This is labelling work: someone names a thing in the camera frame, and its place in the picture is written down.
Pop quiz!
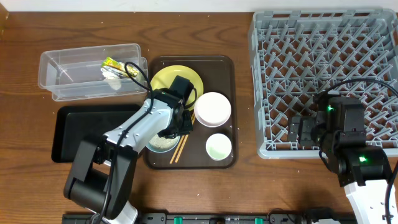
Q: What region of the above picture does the light blue bowl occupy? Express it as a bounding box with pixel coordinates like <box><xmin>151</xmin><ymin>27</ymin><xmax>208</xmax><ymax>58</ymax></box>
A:
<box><xmin>146</xmin><ymin>135</ymin><xmax>180</xmax><ymax>153</ymax></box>

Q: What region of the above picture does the white tissue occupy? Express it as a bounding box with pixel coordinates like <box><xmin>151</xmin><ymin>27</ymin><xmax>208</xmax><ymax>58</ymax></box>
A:
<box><xmin>102</xmin><ymin>70</ymin><xmax>121</xmax><ymax>90</ymax></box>

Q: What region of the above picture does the green snack wrapper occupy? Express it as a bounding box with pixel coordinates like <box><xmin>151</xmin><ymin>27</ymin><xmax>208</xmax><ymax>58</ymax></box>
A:
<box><xmin>101</xmin><ymin>57</ymin><xmax>141</xmax><ymax>78</ymax></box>

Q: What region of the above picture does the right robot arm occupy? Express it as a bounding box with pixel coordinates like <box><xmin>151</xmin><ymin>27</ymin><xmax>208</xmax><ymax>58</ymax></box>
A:
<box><xmin>288</xmin><ymin>82</ymin><xmax>397</xmax><ymax>223</ymax></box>

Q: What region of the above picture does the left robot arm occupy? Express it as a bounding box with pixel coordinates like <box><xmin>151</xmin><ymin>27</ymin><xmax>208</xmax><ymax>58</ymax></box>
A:
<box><xmin>63</xmin><ymin>75</ymin><xmax>196</xmax><ymax>223</ymax></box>

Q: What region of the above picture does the grey dishwasher rack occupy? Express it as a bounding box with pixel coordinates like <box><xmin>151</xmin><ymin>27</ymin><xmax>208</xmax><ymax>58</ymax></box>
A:
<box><xmin>248</xmin><ymin>9</ymin><xmax>397</xmax><ymax>159</ymax></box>

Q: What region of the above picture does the wooden chopstick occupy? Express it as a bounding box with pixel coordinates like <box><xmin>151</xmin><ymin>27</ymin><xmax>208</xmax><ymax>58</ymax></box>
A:
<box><xmin>174</xmin><ymin>115</ymin><xmax>197</xmax><ymax>164</ymax></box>
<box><xmin>169</xmin><ymin>113</ymin><xmax>195</xmax><ymax>164</ymax></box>

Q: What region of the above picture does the yellow plate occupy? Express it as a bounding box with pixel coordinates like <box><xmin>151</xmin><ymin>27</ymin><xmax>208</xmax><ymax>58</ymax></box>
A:
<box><xmin>150</xmin><ymin>65</ymin><xmax>204</xmax><ymax>111</ymax></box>

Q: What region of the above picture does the dark brown serving tray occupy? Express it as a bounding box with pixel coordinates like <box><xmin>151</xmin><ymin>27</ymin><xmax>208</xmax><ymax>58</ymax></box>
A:
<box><xmin>144</xmin><ymin>55</ymin><xmax>238</xmax><ymax>170</ymax></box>

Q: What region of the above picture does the black tray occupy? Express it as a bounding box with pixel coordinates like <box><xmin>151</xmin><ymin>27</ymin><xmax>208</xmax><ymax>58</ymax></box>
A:
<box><xmin>51</xmin><ymin>104</ymin><xmax>141</xmax><ymax>163</ymax></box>

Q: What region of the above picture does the clear plastic bin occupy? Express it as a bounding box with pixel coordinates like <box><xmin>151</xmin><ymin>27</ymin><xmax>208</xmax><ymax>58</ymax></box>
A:
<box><xmin>38</xmin><ymin>44</ymin><xmax>147</xmax><ymax>101</ymax></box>

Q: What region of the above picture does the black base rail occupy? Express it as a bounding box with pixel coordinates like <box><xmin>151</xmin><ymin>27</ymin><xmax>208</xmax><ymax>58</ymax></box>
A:
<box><xmin>62</xmin><ymin>207</ymin><xmax>358</xmax><ymax>224</ymax></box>

